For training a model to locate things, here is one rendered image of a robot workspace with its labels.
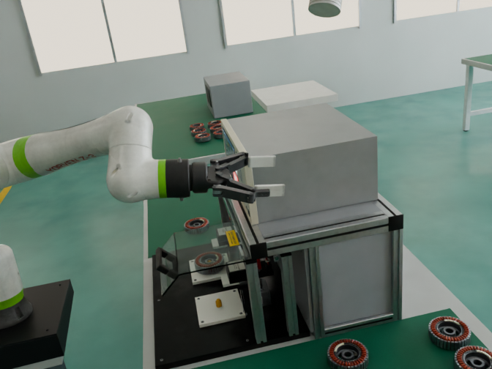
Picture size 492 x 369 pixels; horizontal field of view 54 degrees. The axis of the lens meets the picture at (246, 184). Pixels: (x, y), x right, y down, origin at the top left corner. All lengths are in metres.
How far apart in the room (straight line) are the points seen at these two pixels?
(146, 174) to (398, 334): 0.89
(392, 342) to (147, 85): 5.07
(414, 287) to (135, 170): 1.05
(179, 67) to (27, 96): 1.82
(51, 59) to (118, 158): 5.09
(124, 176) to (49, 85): 5.17
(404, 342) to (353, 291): 0.20
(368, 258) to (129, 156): 0.74
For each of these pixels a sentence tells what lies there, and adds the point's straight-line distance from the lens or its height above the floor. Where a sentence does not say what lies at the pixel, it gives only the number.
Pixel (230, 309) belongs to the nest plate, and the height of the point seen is 0.78.
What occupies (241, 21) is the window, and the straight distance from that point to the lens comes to 6.16.
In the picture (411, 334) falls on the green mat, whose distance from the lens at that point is 1.58.
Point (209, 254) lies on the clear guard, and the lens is 1.39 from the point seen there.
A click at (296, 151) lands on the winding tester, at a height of 1.31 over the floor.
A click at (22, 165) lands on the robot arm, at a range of 1.41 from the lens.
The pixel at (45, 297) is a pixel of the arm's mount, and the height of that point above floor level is 0.82.
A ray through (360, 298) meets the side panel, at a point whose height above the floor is 0.85.
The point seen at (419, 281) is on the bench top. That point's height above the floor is 0.75.
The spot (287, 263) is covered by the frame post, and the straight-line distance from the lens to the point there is 1.39.
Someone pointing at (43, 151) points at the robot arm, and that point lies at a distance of 1.35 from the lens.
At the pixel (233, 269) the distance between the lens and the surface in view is 1.58.
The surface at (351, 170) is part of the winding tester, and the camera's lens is 1.43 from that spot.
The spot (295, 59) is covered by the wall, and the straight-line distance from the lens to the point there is 6.38.
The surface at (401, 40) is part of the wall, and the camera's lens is 6.89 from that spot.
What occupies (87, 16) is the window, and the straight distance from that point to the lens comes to 6.09.
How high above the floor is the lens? 1.78
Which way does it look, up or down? 23 degrees down
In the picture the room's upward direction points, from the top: 7 degrees counter-clockwise
